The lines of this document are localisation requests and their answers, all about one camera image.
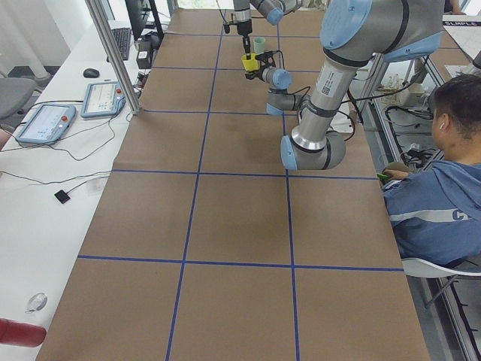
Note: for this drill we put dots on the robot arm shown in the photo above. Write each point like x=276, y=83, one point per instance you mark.
x=272, y=10
x=351, y=32

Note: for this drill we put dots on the green plastic cup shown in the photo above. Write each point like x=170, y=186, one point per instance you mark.
x=259, y=45

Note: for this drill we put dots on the white chair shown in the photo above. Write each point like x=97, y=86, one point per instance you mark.
x=420, y=268

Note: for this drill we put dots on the brown paper table cover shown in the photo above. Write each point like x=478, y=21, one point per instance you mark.
x=203, y=247

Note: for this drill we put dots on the near teach pendant tablet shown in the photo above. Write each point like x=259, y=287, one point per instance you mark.
x=47, y=124

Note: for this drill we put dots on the far teach pendant tablet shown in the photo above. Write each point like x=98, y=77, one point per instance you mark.
x=102, y=100

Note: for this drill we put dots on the black keyboard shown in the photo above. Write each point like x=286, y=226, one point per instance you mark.
x=122, y=37

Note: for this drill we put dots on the small black square pad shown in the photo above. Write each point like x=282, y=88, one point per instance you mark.
x=62, y=196

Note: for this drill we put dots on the black box on table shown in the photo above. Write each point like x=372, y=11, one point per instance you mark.
x=144, y=56

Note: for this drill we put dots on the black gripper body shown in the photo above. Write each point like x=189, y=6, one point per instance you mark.
x=258, y=73
x=244, y=27

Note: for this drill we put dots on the yellow plastic cup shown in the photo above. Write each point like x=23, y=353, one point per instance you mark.
x=250, y=62

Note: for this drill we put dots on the clear plastic piece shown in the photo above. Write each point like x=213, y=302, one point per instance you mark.
x=36, y=303

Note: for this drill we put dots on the black monitor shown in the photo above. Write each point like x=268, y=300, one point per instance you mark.
x=138, y=12

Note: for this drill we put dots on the seated person in blue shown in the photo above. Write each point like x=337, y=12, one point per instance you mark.
x=435, y=214

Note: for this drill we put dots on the teach pendant tablet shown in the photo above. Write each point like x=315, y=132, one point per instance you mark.
x=47, y=124
x=102, y=100

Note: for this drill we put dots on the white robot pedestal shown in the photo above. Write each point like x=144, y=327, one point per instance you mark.
x=341, y=121

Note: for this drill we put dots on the red cylinder bottle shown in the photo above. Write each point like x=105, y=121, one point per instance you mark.
x=21, y=334

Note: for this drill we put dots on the aluminium frame post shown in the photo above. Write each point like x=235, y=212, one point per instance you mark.
x=99, y=18

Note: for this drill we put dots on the green handled tool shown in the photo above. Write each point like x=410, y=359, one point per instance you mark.
x=383, y=177

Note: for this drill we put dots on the black computer mouse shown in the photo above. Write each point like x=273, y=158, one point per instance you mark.
x=91, y=73

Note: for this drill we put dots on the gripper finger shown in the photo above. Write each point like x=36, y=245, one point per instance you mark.
x=244, y=43
x=267, y=56
x=251, y=75
x=247, y=46

